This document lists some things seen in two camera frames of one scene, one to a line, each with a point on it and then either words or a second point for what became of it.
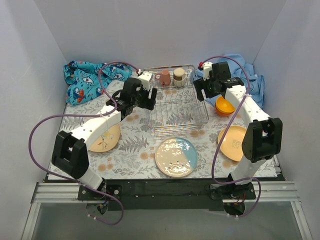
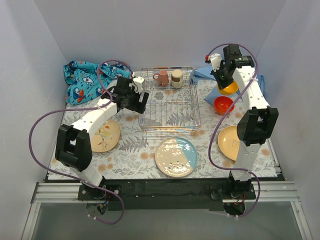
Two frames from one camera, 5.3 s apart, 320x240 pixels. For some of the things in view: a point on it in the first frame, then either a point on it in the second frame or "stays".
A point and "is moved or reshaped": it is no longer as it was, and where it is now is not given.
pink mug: (164, 78) stays
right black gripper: (203, 88) to (222, 78)
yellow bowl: (224, 105) is moved or reshaped
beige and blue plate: (176, 157) stays
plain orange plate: (232, 144) stays
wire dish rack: (177, 108) stays
